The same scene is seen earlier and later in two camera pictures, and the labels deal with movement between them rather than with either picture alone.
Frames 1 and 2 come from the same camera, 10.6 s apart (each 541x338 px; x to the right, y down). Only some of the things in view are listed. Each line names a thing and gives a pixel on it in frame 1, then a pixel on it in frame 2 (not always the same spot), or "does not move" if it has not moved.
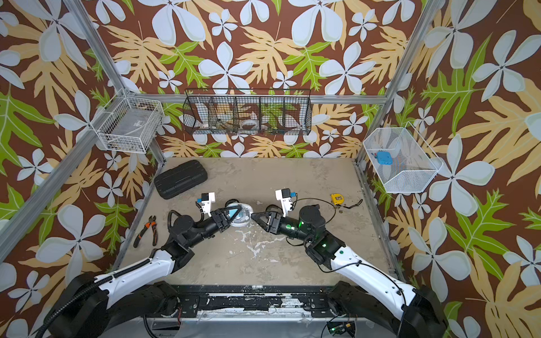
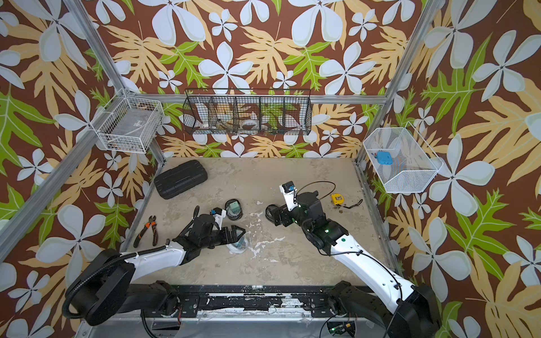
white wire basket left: [129, 124] does not move
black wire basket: [212, 110] does not move
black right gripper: [275, 222] → [286, 214]
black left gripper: [222, 223] → [234, 237]
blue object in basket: [384, 158] does not move
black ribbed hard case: [181, 179] does not move
